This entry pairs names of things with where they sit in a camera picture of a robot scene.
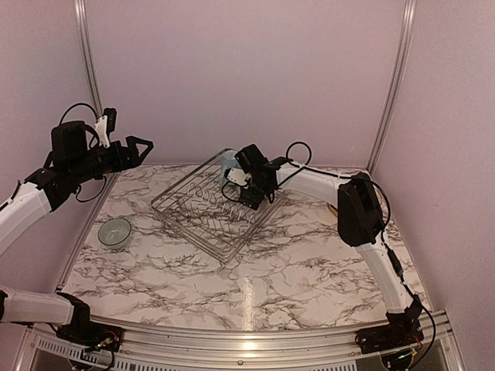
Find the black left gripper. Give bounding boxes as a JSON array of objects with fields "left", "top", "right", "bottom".
[{"left": 68, "top": 135, "right": 152, "bottom": 184}]

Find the light blue mug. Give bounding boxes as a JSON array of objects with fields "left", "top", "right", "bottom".
[{"left": 220, "top": 149, "right": 240, "bottom": 187}]

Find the yellow polka dot plate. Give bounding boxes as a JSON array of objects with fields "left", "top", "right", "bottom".
[{"left": 327, "top": 203, "right": 338, "bottom": 217}]

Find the grey green patterned bowl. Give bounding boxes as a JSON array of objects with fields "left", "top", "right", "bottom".
[{"left": 97, "top": 218, "right": 132, "bottom": 249}]

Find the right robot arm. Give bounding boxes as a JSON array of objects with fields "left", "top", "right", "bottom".
[{"left": 224, "top": 145, "right": 424, "bottom": 352}]

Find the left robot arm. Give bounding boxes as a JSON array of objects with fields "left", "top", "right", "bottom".
[{"left": 1, "top": 121, "right": 154, "bottom": 344}]

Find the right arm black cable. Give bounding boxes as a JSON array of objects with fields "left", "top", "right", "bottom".
[{"left": 220, "top": 141, "right": 438, "bottom": 349}]

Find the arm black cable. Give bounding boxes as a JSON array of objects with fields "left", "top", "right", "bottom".
[
  {"left": 220, "top": 141, "right": 438, "bottom": 349},
  {"left": 60, "top": 102, "right": 108, "bottom": 204}
]

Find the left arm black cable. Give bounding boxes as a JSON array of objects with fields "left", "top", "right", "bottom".
[{"left": 60, "top": 102, "right": 108, "bottom": 204}]

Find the wire dish rack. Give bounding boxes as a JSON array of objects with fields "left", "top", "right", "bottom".
[{"left": 151, "top": 148, "right": 288, "bottom": 265}]

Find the left aluminium frame post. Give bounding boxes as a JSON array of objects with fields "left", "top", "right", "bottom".
[{"left": 73, "top": 0, "right": 119, "bottom": 171}]

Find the aluminium frame post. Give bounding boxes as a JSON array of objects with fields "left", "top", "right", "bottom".
[
  {"left": 367, "top": 0, "right": 417, "bottom": 173},
  {"left": 73, "top": 0, "right": 119, "bottom": 171}
]

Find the front aluminium rail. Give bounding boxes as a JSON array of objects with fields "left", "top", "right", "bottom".
[{"left": 29, "top": 308, "right": 457, "bottom": 371}]

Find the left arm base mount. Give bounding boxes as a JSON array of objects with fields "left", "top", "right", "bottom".
[{"left": 56, "top": 322, "right": 124, "bottom": 352}]

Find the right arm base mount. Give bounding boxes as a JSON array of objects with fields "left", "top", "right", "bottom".
[{"left": 355, "top": 325, "right": 425, "bottom": 354}]

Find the right aluminium frame post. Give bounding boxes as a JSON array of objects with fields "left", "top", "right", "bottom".
[{"left": 367, "top": 0, "right": 417, "bottom": 173}]

